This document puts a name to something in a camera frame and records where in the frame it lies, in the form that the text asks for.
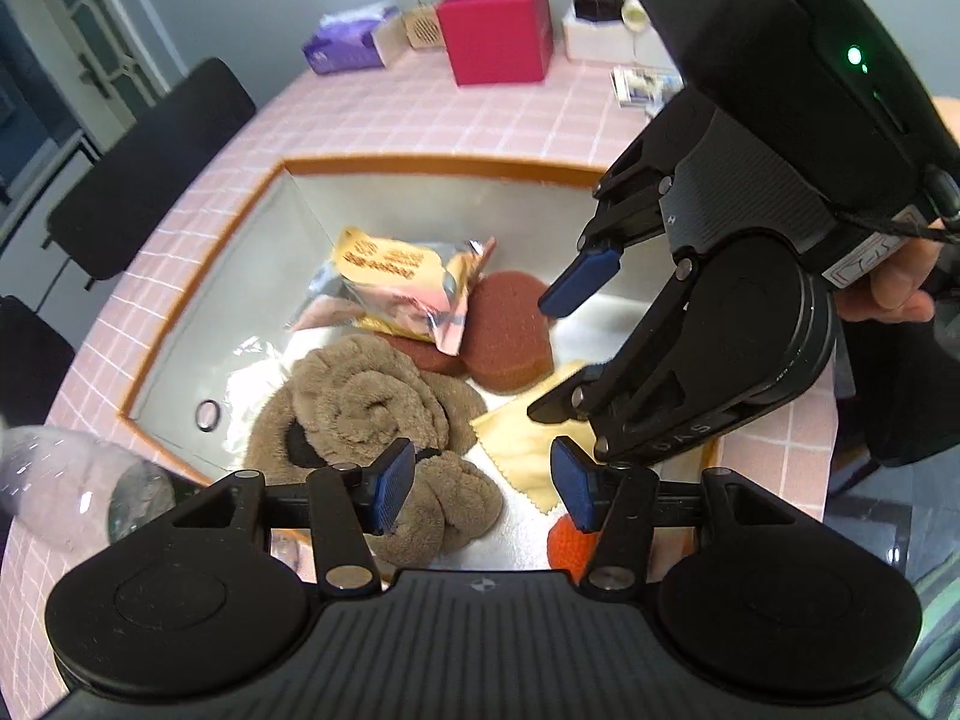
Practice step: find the purple tissue pack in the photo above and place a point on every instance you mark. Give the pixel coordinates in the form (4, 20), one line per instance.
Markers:
(345, 45)

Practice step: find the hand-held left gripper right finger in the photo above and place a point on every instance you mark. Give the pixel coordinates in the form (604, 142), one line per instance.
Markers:
(576, 484)

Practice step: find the white square box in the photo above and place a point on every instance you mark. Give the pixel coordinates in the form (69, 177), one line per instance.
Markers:
(592, 41)

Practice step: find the small orange crochet toy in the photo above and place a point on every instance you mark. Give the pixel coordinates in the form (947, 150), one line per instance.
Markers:
(566, 544)

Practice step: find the black chair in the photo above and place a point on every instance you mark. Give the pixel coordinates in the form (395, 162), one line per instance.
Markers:
(30, 360)
(150, 172)

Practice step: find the yellow cleaning cloth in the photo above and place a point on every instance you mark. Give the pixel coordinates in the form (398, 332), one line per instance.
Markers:
(517, 435)

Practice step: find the person's dark clothing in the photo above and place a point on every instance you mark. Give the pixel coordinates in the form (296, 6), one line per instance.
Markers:
(907, 405)

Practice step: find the green striped cloth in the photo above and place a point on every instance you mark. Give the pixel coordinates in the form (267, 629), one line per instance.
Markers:
(934, 637)

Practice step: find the orange cardboard box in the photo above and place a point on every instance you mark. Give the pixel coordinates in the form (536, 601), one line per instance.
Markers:
(217, 292)

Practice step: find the pink box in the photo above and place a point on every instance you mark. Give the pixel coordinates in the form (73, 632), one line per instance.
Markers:
(495, 37)

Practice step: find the person's right hand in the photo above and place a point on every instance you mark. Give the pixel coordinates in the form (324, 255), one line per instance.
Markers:
(892, 281)

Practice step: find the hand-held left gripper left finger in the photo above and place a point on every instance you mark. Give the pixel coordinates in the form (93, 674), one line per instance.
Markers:
(394, 487)

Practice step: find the clear plastic water bottle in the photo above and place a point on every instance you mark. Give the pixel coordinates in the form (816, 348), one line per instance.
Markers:
(67, 480)

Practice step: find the white door with glass panes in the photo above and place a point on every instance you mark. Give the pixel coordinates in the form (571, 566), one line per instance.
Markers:
(90, 37)

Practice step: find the pack of picture cards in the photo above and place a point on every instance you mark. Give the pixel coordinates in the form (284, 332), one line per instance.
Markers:
(645, 88)

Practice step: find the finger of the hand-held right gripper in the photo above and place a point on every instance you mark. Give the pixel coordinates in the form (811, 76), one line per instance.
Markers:
(581, 281)
(637, 412)

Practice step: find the red-brown shaped sponge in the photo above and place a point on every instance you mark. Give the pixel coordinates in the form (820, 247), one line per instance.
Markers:
(510, 330)

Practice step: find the small white perforated box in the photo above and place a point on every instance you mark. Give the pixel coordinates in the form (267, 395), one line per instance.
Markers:
(424, 26)

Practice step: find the brown plush towel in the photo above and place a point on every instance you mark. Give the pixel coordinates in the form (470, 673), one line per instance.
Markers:
(360, 397)

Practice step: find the pink checkered tablecloth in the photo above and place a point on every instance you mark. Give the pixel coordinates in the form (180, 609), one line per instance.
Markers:
(585, 120)

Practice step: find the yellow pink snack packet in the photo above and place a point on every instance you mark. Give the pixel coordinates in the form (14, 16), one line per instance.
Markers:
(390, 277)

